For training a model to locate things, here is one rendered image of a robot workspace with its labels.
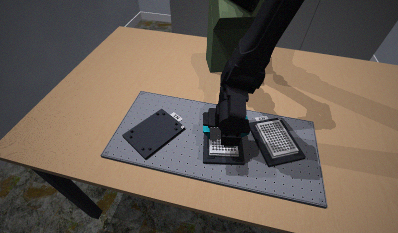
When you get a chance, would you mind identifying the grey label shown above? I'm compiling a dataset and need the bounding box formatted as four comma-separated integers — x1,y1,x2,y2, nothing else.
255,116,268,121
171,112,183,122

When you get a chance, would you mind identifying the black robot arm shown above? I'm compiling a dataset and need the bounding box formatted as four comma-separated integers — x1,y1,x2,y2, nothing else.
215,0,304,148

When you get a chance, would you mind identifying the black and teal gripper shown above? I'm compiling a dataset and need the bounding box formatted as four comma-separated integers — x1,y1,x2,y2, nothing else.
203,108,250,139

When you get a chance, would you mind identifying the white well plate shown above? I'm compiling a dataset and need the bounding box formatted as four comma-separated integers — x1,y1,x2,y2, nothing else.
209,127,239,157
255,120,299,159

